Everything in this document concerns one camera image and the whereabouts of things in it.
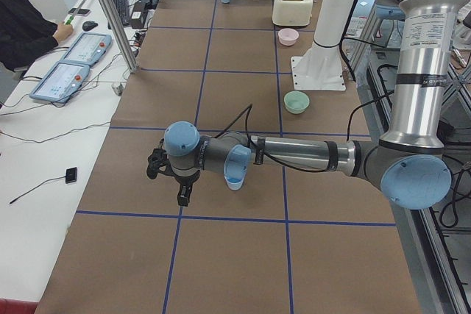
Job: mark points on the green marker pen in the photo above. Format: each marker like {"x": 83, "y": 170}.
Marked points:
{"x": 70, "y": 19}

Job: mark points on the green plastic bowl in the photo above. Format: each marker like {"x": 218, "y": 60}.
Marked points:
{"x": 296, "y": 102}

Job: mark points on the teach pendant tablet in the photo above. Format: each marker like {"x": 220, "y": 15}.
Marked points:
{"x": 87, "y": 49}
{"x": 62, "y": 81}

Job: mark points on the small black square device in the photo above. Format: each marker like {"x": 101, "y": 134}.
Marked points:
{"x": 71, "y": 175}

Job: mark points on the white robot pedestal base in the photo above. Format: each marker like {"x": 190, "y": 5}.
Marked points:
{"x": 320, "y": 68}

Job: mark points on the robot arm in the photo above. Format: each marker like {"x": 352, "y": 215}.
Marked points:
{"x": 405, "y": 164}

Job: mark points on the lower teach pendant tablet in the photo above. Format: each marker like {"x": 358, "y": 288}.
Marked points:
{"x": 62, "y": 81}

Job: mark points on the cream white toaster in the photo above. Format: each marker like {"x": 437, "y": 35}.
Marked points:
{"x": 292, "y": 13}

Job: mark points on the person's hand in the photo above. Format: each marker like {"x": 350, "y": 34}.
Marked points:
{"x": 63, "y": 32}

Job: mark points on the black computer mouse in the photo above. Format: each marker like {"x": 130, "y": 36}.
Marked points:
{"x": 89, "y": 25}

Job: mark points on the small metal clamp block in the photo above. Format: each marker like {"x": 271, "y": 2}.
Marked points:
{"x": 117, "y": 88}

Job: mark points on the seated person in black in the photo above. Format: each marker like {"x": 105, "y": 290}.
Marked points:
{"x": 25, "y": 34}

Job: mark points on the pink plastic bowl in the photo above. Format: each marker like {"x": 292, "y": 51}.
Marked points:
{"x": 287, "y": 36}

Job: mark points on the smartphone on desk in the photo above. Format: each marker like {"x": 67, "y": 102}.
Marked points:
{"x": 79, "y": 12}

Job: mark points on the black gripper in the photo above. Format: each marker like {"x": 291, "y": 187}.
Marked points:
{"x": 185, "y": 181}

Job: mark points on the black keyboard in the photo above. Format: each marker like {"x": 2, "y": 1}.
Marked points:
{"x": 123, "y": 11}

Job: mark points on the aluminium frame post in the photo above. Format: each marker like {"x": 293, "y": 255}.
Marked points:
{"x": 117, "y": 28}

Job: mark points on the upper teach pendant tablet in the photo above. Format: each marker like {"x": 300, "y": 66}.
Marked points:
{"x": 87, "y": 49}

